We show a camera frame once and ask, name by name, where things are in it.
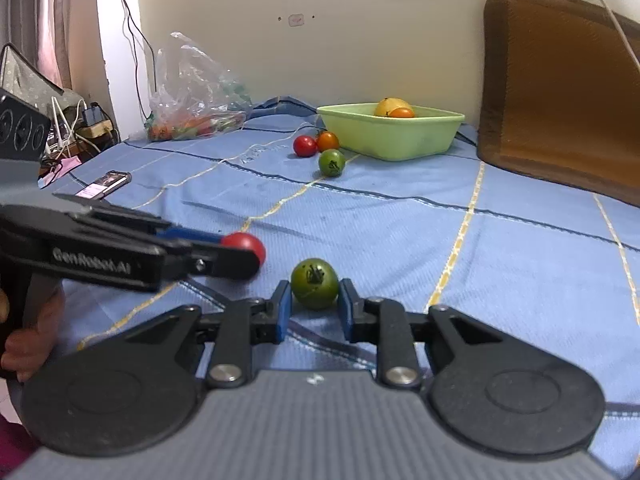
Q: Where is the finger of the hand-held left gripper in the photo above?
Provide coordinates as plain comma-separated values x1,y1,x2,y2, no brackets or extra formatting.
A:
161,239,261,282
52,192,227,242

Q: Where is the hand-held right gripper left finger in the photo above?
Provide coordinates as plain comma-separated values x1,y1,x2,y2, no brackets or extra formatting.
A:
125,280,292,389

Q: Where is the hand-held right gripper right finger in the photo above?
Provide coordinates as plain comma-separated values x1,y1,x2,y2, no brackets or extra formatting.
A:
337,279,506,389

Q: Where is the dark green tomato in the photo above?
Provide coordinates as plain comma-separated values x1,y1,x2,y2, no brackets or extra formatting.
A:
291,258,340,310

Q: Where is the green plastic basin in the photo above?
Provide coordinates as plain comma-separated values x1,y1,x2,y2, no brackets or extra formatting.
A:
316,102,466,162

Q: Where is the yellow grapefruit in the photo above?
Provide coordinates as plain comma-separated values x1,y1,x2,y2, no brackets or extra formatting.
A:
374,98,416,118

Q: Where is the person's left hand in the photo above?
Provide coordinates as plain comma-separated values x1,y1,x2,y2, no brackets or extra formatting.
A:
0,285,67,383

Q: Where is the mobile phone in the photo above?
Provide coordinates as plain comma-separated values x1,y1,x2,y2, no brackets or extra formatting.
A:
75,171,132,200

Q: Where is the pink cloth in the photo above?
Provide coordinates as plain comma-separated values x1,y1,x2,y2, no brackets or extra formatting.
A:
40,156,82,186

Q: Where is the beige power strip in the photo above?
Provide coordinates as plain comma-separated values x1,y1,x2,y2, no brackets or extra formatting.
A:
75,122,114,139

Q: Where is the white router with antennas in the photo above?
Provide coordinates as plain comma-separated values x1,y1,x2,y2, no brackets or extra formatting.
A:
47,96,81,158

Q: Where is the clear plastic bag of vegetables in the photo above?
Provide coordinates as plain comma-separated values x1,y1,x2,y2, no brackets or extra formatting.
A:
146,31,253,142

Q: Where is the light green tomato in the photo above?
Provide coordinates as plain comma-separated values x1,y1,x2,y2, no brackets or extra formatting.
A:
318,149,347,177

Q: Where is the blue checked bedsheet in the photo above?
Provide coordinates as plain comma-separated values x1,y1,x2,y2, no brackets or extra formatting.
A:
37,95,640,480

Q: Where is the grey patterned fabric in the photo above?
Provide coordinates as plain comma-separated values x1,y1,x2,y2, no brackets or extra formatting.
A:
0,42,66,111

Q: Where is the person's magenta garment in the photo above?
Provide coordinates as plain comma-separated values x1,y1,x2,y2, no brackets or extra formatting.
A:
0,410,41,480

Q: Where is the pink and grey curtain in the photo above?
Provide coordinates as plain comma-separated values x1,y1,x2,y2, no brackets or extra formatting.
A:
0,0,108,111

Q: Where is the brown cushion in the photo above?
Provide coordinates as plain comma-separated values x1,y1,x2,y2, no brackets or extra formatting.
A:
476,0,640,208

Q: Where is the black wall cable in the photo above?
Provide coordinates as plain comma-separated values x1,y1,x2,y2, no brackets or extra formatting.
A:
107,0,158,111

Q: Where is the white cable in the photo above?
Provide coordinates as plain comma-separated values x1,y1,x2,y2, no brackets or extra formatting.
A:
575,0,640,68

